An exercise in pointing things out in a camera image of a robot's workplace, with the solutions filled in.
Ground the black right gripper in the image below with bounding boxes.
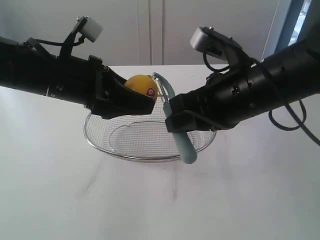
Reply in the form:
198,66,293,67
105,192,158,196
165,61,275,133

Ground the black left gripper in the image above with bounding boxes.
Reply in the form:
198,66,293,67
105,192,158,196
46,55,155,120

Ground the yellow lemon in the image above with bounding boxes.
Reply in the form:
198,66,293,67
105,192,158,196
124,74,158,102

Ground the teal handled peeler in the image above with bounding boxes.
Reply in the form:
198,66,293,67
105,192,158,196
151,72,198,164

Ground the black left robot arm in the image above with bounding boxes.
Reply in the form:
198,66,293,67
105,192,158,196
0,37,155,120

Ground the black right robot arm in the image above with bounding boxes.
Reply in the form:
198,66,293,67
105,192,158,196
165,39,320,133

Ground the wire mesh metal basket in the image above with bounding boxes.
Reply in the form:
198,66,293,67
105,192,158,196
83,96,217,163

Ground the black left camera cable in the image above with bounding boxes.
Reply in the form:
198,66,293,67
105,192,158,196
26,34,85,47

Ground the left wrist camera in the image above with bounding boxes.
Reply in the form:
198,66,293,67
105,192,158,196
77,16,103,43

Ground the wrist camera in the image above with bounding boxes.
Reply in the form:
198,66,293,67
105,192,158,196
189,26,242,61
77,16,103,43

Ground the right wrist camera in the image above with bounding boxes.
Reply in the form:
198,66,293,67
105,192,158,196
189,26,242,61

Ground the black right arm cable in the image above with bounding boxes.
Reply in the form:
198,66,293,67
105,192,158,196
268,98,320,146

